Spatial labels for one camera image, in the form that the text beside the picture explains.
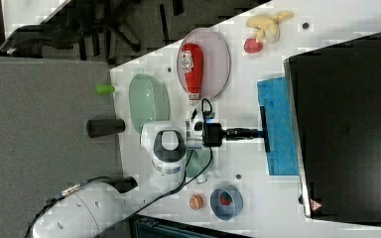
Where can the yellow plush banana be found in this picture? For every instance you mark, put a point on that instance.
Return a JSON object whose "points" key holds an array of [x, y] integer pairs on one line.
{"points": [[266, 27]]}

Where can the small red strawberry toy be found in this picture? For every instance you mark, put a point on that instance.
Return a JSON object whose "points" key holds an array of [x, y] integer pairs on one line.
{"points": [[225, 199]]}

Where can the grey oval plate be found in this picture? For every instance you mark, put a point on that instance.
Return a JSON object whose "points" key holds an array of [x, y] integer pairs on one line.
{"points": [[216, 61]]}

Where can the blue bowl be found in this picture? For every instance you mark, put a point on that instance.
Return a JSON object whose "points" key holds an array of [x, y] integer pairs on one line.
{"points": [[226, 212]]}

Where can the green metal cup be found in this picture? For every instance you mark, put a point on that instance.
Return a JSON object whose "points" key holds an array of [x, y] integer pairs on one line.
{"points": [[198, 165]]}

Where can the red plush strawberry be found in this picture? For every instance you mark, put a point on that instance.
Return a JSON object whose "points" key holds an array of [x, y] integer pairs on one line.
{"points": [[252, 47]]}

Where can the green plastic colander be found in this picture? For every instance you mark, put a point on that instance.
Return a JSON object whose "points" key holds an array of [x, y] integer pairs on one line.
{"points": [[148, 101]]}

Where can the black cylinder post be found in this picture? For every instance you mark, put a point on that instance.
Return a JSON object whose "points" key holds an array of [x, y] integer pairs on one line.
{"points": [[104, 127]]}

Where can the black office chair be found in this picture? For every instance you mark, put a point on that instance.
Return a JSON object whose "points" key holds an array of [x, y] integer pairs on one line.
{"points": [[61, 24]]}

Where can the red plush ketchup bottle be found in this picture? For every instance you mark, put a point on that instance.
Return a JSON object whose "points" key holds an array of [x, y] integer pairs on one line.
{"points": [[191, 57]]}

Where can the orange slice toy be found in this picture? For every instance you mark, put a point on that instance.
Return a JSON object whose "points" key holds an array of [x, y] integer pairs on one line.
{"points": [[196, 202]]}

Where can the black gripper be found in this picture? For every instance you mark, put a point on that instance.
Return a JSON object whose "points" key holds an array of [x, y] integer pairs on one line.
{"points": [[213, 134]]}

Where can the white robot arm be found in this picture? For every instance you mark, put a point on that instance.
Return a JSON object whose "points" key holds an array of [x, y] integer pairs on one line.
{"points": [[88, 208]]}

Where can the green cap peg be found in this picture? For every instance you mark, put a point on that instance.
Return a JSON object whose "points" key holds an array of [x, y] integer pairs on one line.
{"points": [[105, 89]]}

